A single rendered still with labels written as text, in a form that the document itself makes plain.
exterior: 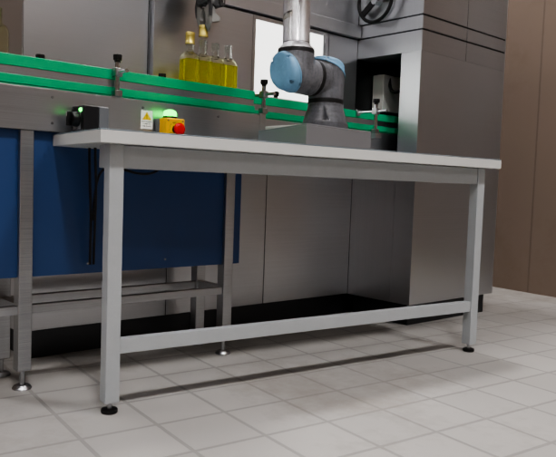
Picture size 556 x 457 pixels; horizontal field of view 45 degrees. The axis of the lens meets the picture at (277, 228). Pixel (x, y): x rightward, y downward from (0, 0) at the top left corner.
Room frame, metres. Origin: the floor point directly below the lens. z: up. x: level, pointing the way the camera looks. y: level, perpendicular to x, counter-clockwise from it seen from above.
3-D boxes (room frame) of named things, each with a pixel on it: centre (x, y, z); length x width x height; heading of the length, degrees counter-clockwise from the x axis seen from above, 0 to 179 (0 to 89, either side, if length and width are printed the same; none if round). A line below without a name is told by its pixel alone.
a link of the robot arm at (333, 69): (2.24, -0.14, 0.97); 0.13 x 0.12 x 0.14; 132
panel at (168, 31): (2.84, 0.15, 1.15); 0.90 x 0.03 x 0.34; 132
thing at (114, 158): (2.22, -0.15, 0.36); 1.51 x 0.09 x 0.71; 125
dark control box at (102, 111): (2.03, 0.57, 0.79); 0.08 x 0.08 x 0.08; 42
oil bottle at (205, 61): (2.53, 0.30, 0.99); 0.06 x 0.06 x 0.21; 43
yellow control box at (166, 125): (2.22, 0.36, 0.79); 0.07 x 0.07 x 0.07; 42
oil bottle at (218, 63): (2.57, 0.26, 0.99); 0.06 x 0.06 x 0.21; 41
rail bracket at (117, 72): (2.12, 0.50, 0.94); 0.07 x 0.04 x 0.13; 42
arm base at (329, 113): (2.24, -0.14, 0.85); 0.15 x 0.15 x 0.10
